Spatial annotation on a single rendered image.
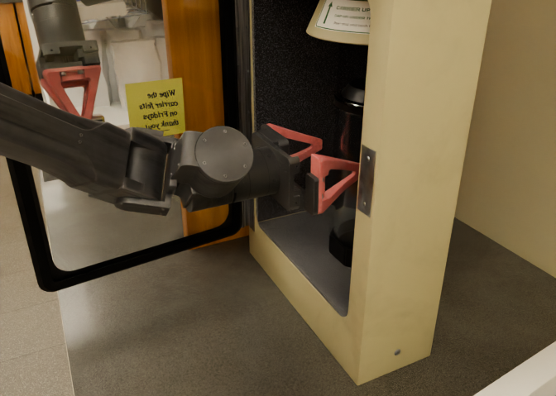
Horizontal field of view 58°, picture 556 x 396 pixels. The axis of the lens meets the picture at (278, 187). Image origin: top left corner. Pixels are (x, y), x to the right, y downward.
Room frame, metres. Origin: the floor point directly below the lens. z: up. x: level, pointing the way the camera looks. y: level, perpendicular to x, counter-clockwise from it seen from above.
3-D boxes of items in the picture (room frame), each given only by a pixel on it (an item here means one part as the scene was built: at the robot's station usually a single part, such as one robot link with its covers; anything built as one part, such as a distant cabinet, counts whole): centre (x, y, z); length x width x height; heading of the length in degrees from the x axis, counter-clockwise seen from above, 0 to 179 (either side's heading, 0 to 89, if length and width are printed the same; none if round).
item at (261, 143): (0.54, 0.03, 1.17); 0.10 x 0.07 x 0.07; 26
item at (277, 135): (0.60, -0.02, 1.17); 0.09 x 0.07 x 0.07; 116
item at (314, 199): (0.54, -0.05, 1.17); 0.09 x 0.07 x 0.07; 116
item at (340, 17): (0.60, -0.12, 1.34); 0.18 x 0.18 x 0.05
